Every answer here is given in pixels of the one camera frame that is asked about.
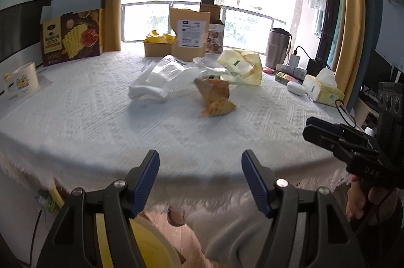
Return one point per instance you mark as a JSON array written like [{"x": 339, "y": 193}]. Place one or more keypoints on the white tube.
[{"x": 292, "y": 70}]

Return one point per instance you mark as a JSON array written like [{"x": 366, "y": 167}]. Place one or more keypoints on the tall brown cardboard box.
[{"x": 210, "y": 12}]

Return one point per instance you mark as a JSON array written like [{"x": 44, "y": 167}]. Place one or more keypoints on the balcony railing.
[{"x": 139, "y": 6}]

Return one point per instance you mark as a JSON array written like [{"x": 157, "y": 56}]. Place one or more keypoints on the yellow table leg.
[{"x": 56, "y": 195}]

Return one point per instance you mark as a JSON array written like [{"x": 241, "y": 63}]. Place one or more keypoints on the cream yellow plastic bin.
[{"x": 151, "y": 242}]

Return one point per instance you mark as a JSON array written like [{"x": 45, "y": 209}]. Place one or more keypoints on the green small box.
[{"x": 284, "y": 78}]

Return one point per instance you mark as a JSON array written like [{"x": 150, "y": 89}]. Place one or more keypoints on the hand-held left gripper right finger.
[{"x": 252, "y": 181}]

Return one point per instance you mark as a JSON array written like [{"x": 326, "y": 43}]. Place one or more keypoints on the white charger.
[{"x": 294, "y": 61}]

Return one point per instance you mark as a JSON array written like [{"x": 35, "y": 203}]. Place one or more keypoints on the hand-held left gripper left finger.
[{"x": 147, "y": 181}]

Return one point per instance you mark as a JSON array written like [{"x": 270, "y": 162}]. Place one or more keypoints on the kraft paper pouch white label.
[{"x": 189, "y": 34}]

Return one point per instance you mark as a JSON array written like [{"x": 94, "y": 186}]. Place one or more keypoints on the low cardboard box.
[{"x": 157, "y": 49}]

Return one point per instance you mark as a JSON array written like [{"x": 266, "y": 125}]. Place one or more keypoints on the black box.
[{"x": 315, "y": 67}]

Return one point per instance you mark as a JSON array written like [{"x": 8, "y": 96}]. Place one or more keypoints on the white printed mug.
[{"x": 26, "y": 80}]

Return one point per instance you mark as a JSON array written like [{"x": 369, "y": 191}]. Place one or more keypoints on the clear plastic bag black print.
[{"x": 164, "y": 80}]

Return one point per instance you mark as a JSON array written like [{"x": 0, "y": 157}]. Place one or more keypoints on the person's right hand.
[{"x": 356, "y": 201}]

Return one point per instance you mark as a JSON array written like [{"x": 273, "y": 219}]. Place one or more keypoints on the yellow tissue box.
[{"x": 325, "y": 92}]

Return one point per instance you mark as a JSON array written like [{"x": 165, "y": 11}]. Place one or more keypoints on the small printed white box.
[{"x": 215, "y": 39}]

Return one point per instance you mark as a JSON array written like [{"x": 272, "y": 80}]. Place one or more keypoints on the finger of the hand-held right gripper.
[
  {"x": 334, "y": 126},
  {"x": 325, "y": 138}
]

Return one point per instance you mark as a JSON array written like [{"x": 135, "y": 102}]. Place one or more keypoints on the white fringed tablecloth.
[{"x": 94, "y": 116}]

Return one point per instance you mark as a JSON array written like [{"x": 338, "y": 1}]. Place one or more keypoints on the brown paper wrapper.
[{"x": 216, "y": 97}]

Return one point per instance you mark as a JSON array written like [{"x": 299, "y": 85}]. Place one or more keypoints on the brown cracker box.
[{"x": 74, "y": 37}]

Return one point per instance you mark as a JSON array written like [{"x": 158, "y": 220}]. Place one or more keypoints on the yellow green plastic bag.
[{"x": 243, "y": 66}]

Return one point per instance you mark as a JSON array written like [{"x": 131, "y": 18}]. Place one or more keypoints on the white earbud case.
[{"x": 296, "y": 88}]

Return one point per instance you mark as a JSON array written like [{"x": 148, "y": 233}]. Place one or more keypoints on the yellow packets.
[{"x": 157, "y": 38}]

